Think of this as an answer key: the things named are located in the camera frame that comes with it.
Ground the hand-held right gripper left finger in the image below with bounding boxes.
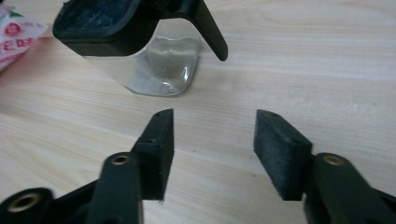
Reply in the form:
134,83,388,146
86,108,175,224

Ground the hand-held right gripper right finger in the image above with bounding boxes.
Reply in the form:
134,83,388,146
253,109,396,224

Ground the glass jar with black lid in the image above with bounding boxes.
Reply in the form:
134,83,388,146
51,0,229,97

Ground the pink and white plastic bag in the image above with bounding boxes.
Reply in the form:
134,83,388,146
0,3,50,73

